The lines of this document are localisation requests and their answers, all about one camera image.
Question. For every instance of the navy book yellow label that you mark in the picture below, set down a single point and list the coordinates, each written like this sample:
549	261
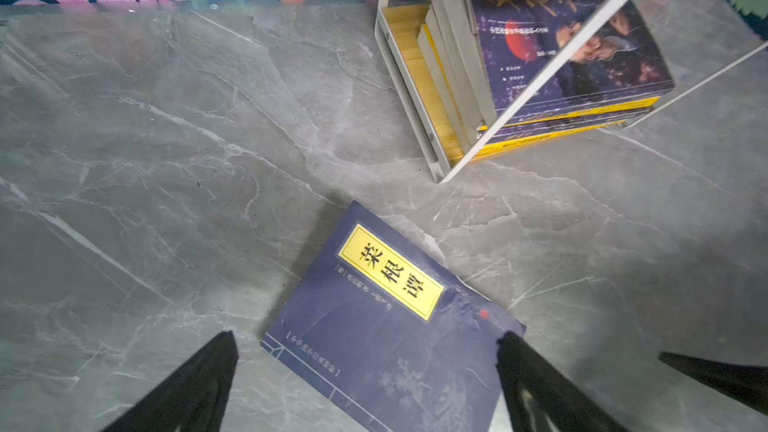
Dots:
389	335

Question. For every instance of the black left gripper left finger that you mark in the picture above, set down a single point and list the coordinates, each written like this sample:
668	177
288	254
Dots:
193	398

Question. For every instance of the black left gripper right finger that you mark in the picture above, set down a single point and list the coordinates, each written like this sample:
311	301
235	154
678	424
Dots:
539	398

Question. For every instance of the white metal wooden book shelf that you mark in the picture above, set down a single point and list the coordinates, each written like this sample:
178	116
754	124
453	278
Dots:
398	22

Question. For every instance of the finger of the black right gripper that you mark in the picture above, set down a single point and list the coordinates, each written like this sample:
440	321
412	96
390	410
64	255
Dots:
746	384

